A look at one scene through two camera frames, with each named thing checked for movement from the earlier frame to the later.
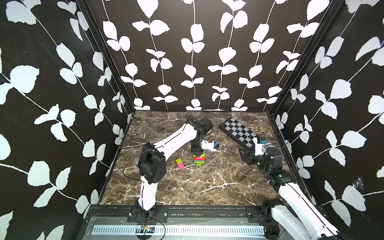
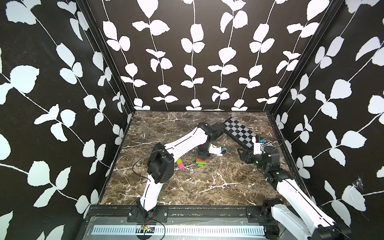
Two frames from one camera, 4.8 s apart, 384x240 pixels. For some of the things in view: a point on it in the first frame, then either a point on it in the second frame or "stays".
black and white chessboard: x=239 y=132 stays
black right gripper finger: x=246 y=157 stays
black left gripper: x=198 y=152 to x=203 y=155
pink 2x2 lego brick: x=181 y=166 stays
